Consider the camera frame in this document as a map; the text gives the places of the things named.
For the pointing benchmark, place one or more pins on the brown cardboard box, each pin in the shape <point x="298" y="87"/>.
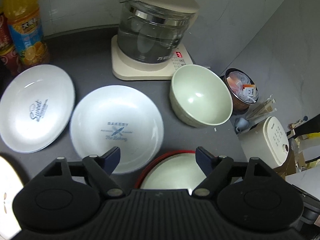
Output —
<point x="292" y="165"/>

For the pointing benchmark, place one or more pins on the pale green bowl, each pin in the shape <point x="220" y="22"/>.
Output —
<point x="200" y="97"/>

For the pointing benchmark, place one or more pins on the white plate crossed utensils print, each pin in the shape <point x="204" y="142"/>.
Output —
<point x="112" y="110"/>

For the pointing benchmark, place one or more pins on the cream kettle heating base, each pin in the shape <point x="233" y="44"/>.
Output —
<point x="130" y="72"/>

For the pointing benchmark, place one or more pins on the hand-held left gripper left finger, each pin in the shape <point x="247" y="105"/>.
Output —
<point x="112" y="156"/>

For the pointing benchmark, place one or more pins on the red rimmed bowl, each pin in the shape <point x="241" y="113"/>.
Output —
<point x="172" y="172"/>

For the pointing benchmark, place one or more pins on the paper-wrapped chopsticks bundle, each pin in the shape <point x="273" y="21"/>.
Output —
<point x="260" y="110"/>

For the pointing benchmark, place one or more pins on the small brown trash bin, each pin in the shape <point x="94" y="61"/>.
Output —
<point x="240" y="106"/>

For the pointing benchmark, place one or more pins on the white glossy object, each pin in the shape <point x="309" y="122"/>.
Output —
<point x="7" y="175"/>

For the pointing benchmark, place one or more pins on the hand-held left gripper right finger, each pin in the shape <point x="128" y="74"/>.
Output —
<point x="203" y="160"/>

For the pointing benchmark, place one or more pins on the white rice cooker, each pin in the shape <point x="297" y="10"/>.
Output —
<point x="262" y="145"/>

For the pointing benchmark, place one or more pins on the white plastic bin liner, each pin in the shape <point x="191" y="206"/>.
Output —
<point x="237" y="92"/>

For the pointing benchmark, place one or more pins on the small blue cup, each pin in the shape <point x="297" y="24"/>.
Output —
<point x="241" y="125"/>

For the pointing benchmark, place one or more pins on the glass kettle cream lid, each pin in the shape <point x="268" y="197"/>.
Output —
<point x="150" y="37"/>

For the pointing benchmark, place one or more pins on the white plate script print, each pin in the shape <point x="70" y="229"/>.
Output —
<point x="32" y="100"/>

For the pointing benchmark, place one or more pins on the orange juice bottle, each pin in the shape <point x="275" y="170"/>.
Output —
<point x="25" y="30"/>

